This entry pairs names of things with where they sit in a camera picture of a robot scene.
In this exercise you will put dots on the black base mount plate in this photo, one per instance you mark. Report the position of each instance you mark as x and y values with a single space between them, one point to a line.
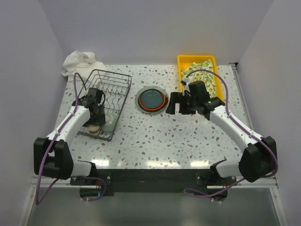
160 180

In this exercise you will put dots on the black wire dish rack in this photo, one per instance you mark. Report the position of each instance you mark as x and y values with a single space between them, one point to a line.
115 87

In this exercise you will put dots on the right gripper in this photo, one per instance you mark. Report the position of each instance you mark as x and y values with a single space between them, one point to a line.
176 97

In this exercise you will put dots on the light green bowl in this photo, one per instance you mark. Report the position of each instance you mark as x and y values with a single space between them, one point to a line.
110 122

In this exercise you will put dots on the yellow plastic bin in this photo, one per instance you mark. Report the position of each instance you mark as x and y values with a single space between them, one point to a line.
185 60

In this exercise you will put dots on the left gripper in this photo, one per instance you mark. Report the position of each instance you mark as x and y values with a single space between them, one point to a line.
100 119

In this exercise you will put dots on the light green floral plate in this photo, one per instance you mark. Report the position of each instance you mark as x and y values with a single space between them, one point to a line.
151 99

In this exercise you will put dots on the white crumpled towel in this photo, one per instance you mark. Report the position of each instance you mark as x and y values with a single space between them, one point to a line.
81 62

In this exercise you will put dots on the beige brown cup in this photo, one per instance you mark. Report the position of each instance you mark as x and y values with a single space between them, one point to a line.
93 129

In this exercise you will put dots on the dark teal plate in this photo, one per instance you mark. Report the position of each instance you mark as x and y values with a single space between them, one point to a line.
151 97

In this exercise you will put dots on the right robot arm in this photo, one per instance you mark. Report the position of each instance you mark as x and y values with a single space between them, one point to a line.
259 154

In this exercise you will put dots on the lemon print cloth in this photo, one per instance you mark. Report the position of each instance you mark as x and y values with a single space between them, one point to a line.
207 78

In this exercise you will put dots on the orange plate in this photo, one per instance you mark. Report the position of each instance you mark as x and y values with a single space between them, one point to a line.
141 106

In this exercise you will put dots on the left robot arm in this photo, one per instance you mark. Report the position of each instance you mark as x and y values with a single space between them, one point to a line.
52 156

